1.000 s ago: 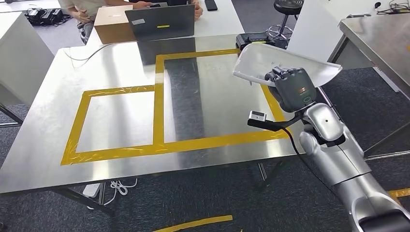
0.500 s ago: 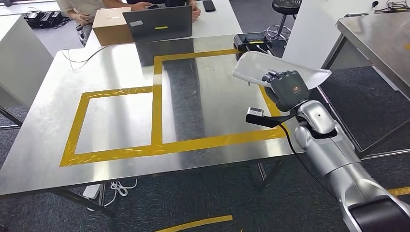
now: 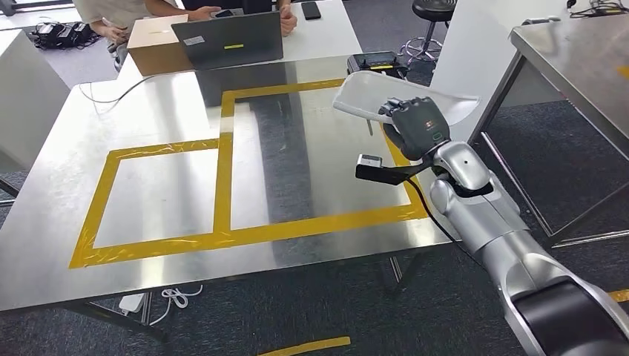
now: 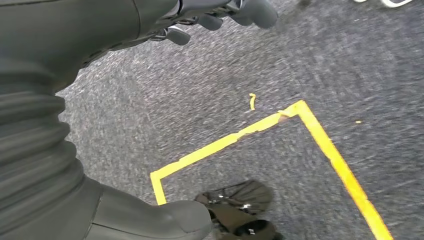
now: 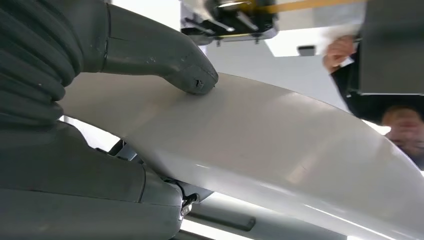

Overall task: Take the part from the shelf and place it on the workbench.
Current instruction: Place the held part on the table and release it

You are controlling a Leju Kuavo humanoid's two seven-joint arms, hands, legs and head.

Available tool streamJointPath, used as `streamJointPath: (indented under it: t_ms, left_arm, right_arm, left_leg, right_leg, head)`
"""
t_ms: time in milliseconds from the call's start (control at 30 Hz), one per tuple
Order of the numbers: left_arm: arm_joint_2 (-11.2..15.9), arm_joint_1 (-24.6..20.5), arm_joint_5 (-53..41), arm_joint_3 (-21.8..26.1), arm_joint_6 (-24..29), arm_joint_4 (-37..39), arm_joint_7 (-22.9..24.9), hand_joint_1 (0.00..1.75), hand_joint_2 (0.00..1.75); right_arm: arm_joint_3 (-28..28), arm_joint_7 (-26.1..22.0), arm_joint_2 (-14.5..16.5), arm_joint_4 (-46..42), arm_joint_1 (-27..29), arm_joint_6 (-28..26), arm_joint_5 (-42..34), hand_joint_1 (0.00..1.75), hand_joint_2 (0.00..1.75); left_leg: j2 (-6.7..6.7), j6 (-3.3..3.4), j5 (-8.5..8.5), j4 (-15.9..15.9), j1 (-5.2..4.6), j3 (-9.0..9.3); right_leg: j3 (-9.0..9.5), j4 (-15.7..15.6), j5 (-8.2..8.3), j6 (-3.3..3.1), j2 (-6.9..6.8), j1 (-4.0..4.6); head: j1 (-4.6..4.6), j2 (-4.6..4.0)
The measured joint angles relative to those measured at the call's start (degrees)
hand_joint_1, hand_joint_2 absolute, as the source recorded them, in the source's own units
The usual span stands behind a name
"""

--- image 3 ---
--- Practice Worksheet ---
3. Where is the black round stool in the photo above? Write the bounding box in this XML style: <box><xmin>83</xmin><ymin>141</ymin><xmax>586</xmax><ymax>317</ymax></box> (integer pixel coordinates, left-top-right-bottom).
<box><xmin>398</xmin><ymin>0</ymin><xmax>459</xmax><ymax>67</ymax></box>

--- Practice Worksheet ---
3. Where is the stainless steel workbench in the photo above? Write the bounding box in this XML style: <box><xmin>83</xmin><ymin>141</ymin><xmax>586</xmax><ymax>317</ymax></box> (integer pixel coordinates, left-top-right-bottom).
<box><xmin>0</xmin><ymin>55</ymin><xmax>461</xmax><ymax>345</ymax></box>

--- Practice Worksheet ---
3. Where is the person's right hand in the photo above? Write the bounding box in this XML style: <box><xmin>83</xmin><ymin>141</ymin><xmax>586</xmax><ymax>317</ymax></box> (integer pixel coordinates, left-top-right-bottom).
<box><xmin>188</xmin><ymin>5</ymin><xmax>223</xmax><ymax>22</ymax></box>

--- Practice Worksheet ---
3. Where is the white power strip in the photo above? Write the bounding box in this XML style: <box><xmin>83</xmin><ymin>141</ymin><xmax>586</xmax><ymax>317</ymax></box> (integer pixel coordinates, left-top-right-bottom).
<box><xmin>117</xmin><ymin>292</ymin><xmax>148</xmax><ymax>315</ymax></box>

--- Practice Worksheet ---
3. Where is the brown cardboard box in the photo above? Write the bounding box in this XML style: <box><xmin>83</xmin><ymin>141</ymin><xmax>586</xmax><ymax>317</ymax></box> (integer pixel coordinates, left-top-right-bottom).
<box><xmin>126</xmin><ymin>14</ymin><xmax>195</xmax><ymax>77</ymax></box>

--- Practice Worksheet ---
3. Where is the grey laptop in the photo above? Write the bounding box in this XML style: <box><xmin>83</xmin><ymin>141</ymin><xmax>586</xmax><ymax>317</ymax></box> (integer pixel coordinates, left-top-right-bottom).
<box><xmin>171</xmin><ymin>10</ymin><xmax>285</xmax><ymax>71</ymax></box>

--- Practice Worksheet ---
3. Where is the black handheld controller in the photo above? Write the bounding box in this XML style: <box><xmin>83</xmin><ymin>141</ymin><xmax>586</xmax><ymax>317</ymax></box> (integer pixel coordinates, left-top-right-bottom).
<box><xmin>346</xmin><ymin>50</ymin><xmax>409</xmax><ymax>81</ymax></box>

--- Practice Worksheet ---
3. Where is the person's left hand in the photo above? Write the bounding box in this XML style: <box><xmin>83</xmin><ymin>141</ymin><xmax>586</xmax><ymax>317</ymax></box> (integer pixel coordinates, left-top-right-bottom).
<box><xmin>277</xmin><ymin>4</ymin><xmax>299</xmax><ymax>38</ymax></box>

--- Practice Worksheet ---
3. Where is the white curved plastic part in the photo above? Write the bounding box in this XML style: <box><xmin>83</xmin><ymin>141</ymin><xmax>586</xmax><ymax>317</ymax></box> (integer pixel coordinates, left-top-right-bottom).
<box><xmin>332</xmin><ymin>70</ymin><xmax>481</xmax><ymax>126</ymax></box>

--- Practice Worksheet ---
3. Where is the stainless steel table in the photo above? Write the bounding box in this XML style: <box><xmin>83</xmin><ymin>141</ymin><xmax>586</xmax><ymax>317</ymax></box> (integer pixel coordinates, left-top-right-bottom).
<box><xmin>469</xmin><ymin>13</ymin><xmax>629</xmax><ymax>249</ymax></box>

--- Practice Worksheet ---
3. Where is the white bundled cable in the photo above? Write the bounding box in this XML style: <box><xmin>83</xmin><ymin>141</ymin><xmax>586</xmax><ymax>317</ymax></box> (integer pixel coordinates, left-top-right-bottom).
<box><xmin>148</xmin><ymin>283</ymin><xmax>204</xmax><ymax>326</ymax></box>

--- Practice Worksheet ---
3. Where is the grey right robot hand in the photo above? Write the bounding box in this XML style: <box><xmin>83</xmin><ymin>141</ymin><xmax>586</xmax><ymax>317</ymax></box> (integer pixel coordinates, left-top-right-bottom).
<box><xmin>378</xmin><ymin>96</ymin><xmax>452</xmax><ymax>163</ymax></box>

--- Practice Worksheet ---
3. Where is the black cable bundle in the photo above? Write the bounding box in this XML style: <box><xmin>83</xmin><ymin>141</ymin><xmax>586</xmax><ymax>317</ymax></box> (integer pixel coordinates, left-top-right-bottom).
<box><xmin>566</xmin><ymin>0</ymin><xmax>629</xmax><ymax>19</ymax></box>

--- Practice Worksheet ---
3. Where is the yellow tape double rectangle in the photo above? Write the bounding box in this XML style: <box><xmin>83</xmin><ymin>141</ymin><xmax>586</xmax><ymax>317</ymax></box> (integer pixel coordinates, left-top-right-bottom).
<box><xmin>68</xmin><ymin>78</ymin><xmax>429</xmax><ymax>270</ymax></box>

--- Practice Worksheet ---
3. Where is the black power adapters pile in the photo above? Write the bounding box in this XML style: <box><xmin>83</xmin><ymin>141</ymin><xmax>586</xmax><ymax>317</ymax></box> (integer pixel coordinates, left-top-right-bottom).
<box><xmin>30</xmin><ymin>20</ymin><xmax>102</xmax><ymax>51</ymax></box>

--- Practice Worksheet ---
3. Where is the black camera bracket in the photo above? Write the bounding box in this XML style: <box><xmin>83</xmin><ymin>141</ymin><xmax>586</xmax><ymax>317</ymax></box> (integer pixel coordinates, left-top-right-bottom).
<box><xmin>355</xmin><ymin>154</ymin><xmax>436</xmax><ymax>187</ymax></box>

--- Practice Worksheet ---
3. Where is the white panel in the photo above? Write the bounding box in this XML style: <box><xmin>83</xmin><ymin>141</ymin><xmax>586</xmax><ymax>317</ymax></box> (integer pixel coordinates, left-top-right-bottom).
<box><xmin>429</xmin><ymin>0</ymin><xmax>573</xmax><ymax>143</ymax></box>

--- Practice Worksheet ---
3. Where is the person's hand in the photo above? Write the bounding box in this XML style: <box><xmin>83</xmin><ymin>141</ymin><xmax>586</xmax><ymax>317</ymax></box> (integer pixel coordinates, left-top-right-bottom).
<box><xmin>100</xmin><ymin>19</ymin><xmax>130</xmax><ymax>45</ymax></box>

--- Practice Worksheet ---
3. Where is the person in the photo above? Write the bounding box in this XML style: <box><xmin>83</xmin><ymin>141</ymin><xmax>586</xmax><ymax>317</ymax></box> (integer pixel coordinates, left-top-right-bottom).
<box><xmin>72</xmin><ymin>0</ymin><xmax>148</xmax><ymax>46</ymax></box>
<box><xmin>145</xmin><ymin>0</ymin><xmax>299</xmax><ymax>38</ymax></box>

